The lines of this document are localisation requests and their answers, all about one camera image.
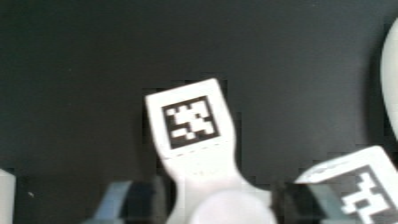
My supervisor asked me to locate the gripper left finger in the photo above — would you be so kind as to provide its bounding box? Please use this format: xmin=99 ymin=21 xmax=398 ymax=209
xmin=81 ymin=179 xmax=167 ymax=224

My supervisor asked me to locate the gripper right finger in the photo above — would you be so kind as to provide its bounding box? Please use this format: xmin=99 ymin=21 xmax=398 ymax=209
xmin=277 ymin=183 xmax=344 ymax=224

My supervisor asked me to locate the white cross table base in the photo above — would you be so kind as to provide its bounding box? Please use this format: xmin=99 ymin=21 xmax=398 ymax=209
xmin=145 ymin=79 xmax=398 ymax=224

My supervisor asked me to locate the white round table top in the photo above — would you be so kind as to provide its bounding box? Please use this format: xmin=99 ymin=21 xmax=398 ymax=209
xmin=380 ymin=19 xmax=398 ymax=138

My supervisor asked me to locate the white front fence rail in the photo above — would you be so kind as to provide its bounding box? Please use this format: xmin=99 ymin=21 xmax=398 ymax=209
xmin=0 ymin=169 xmax=15 ymax=224

